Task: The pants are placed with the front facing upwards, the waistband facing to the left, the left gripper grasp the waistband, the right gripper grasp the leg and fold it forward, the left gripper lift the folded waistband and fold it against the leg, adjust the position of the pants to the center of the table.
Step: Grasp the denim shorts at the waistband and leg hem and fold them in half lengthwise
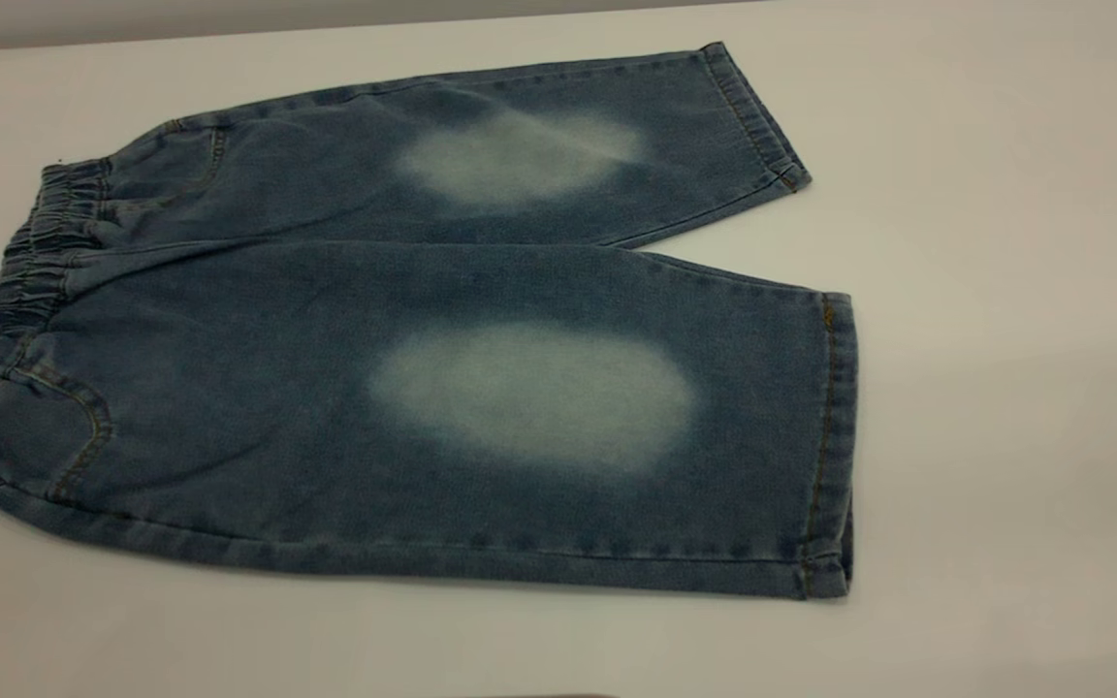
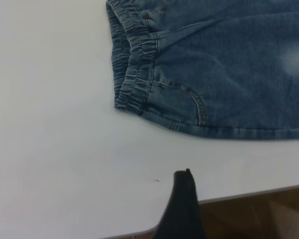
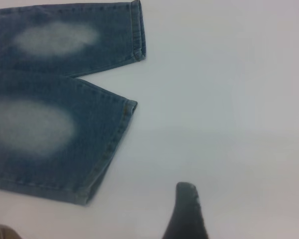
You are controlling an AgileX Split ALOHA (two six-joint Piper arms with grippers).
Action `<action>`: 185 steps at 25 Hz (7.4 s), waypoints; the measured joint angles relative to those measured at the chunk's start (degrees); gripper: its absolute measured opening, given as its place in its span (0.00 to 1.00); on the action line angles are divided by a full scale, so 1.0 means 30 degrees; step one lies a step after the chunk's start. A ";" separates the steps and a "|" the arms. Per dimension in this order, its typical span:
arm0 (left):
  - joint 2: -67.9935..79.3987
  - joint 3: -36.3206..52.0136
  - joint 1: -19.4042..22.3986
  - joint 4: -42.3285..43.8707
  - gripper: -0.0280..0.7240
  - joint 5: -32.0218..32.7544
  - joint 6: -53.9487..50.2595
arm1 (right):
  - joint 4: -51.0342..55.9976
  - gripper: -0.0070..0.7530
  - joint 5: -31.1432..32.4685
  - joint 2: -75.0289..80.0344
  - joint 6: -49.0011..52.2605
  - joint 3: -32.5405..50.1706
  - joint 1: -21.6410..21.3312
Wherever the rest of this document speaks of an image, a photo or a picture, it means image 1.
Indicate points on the blue denim kids pants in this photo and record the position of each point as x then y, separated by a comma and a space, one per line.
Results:
326, 339

